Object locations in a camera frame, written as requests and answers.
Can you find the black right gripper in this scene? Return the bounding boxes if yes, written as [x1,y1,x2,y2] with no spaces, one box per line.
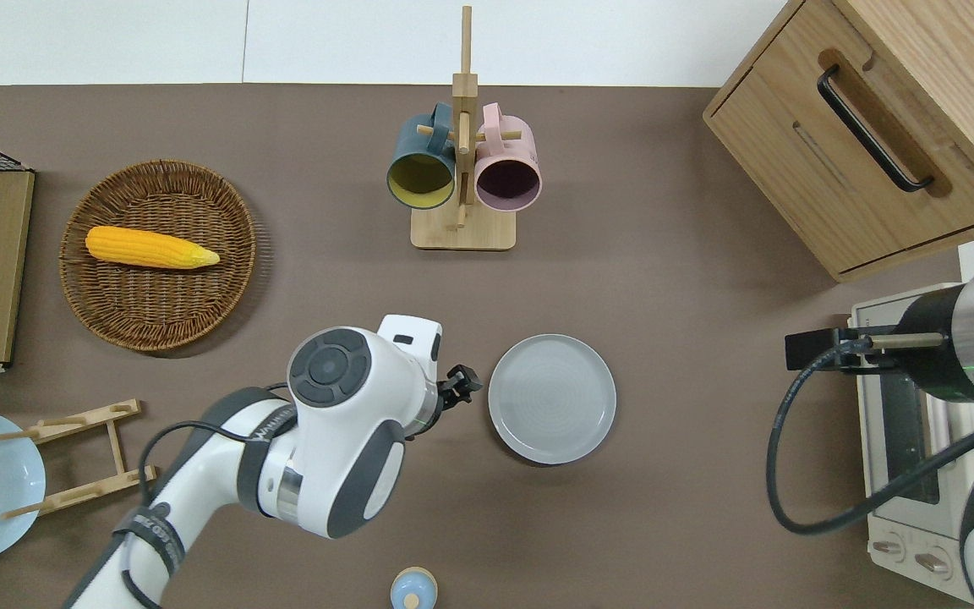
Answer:
[785,288,963,403]

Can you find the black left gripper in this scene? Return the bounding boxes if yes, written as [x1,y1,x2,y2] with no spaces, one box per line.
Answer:
[438,365,484,414]

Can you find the gray plate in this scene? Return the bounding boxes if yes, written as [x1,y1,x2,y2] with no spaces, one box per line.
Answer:
[487,333,618,466]

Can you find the wooden mug tree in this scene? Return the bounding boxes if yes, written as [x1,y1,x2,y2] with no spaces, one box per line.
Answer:
[410,6,532,252]

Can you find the white toaster oven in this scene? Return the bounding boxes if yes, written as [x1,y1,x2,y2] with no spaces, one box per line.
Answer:
[848,282,974,606]

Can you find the wooden drawer cabinet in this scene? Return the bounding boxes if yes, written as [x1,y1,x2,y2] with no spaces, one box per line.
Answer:
[703,0,974,285]

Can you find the pink mug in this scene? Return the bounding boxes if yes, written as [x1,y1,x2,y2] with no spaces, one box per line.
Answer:
[473,102,544,211]

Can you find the teal mug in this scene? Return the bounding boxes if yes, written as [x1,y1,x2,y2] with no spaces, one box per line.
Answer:
[386,102,457,211]

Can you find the brown wicker basket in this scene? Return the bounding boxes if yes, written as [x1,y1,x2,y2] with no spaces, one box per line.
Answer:
[58,158,259,354]

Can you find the yellow corn cob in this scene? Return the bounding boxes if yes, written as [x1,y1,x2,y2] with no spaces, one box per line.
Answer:
[85,225,222,271]

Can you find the wooden dish rack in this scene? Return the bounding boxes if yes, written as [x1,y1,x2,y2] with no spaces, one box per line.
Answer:
[0,398,157,519]

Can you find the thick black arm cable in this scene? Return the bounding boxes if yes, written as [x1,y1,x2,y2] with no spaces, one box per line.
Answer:
[764,337,974,536]

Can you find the black cabinet handle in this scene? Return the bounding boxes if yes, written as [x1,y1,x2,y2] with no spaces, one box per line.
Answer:
[816,64,935,194]

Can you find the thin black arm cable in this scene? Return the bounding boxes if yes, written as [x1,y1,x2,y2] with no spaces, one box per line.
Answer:
[119,382,295,609]

